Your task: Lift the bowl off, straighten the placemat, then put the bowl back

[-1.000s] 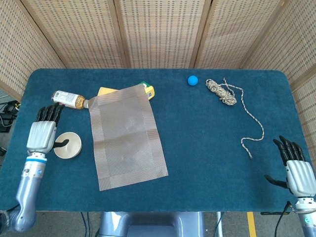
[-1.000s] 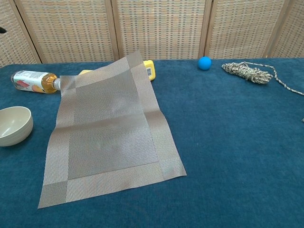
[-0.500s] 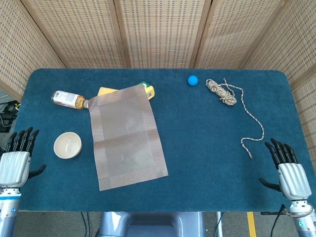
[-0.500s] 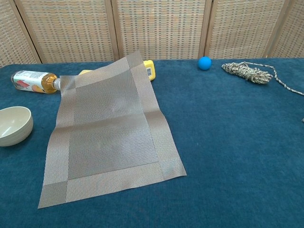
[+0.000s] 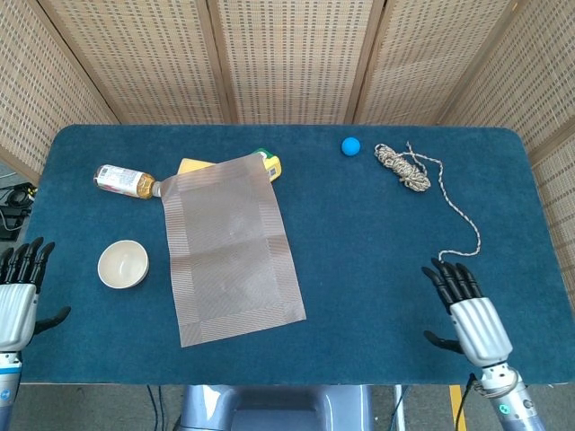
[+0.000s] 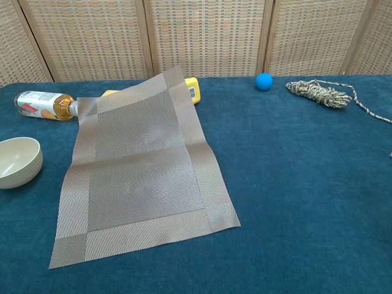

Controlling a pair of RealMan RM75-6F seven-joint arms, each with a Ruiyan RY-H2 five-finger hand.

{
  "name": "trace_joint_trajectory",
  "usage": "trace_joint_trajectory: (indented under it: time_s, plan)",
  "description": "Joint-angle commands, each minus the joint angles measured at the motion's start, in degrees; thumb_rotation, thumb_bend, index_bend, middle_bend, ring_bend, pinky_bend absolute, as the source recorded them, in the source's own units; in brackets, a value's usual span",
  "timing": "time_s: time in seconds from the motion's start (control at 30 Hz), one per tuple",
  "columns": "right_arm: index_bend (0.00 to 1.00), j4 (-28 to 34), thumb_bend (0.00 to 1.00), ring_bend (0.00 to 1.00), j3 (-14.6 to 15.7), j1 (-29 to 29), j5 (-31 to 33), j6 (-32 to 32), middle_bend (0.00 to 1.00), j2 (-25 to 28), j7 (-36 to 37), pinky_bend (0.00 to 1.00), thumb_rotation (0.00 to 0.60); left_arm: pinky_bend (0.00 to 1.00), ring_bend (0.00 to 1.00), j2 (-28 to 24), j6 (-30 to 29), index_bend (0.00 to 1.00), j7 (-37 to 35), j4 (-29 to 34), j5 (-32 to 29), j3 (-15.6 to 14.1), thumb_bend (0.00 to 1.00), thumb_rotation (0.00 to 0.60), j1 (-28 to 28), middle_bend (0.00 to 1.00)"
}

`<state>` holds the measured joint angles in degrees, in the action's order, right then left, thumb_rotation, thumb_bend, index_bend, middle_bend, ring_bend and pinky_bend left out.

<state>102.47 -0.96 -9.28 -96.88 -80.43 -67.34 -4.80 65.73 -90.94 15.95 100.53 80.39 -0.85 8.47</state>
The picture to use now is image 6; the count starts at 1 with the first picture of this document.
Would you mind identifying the gray woven placemat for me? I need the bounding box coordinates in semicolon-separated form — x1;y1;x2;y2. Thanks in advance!
48;66;241;270

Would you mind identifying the cream bowl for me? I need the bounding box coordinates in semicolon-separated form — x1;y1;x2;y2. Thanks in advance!
0;137;43;190

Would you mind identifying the yellow green lidded container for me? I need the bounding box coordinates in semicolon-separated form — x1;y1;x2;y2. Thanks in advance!
184;77;202;106

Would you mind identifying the blue ball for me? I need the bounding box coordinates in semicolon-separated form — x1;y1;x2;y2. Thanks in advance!
255;72;274;91

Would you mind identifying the bamboo folding screen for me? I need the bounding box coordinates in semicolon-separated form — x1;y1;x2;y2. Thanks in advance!
0;0;392;88

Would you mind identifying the blue carpet table cover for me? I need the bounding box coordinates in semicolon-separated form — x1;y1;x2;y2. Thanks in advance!
0;74;392;294

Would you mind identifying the plastic tea bottle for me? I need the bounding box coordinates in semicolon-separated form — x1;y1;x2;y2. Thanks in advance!
13;91;80;121

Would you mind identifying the speckled rope bundle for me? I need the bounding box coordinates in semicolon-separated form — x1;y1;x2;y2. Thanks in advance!
285;79;392;159

